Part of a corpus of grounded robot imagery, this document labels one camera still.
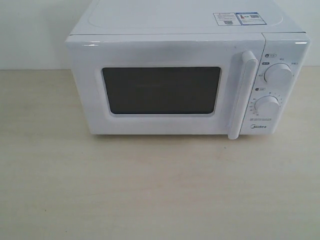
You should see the white microwave door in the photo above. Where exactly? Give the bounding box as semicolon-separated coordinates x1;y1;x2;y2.
65;33;266;140

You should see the white microwave oven body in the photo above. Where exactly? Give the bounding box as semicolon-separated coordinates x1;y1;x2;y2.
69;0;310;137

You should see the lower white timer knob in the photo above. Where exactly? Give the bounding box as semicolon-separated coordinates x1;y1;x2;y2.
254;95;280;117

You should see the white warning label sticker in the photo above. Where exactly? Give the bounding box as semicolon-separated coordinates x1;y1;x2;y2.
213;12;241;26

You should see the upper white power knob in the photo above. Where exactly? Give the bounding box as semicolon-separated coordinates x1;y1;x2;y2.
264;63;293;85

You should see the blue energy label sticker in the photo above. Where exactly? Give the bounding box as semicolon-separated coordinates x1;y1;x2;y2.
235;12;265;26

